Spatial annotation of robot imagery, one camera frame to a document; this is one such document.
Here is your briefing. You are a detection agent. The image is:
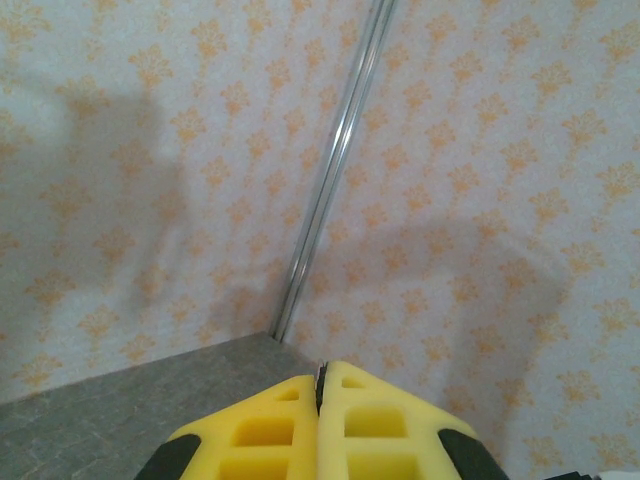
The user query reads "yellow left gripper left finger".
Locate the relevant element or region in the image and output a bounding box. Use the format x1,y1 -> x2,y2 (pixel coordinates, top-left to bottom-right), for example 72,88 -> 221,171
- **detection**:
144,372 -> 321,480

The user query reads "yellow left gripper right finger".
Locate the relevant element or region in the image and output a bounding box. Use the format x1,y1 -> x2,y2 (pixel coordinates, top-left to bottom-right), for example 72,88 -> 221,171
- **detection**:
319,360 -> 506,480

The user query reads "aluminium corner post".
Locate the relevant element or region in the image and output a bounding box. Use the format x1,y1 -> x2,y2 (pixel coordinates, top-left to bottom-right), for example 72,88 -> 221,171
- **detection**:
267,0 -> 401,349

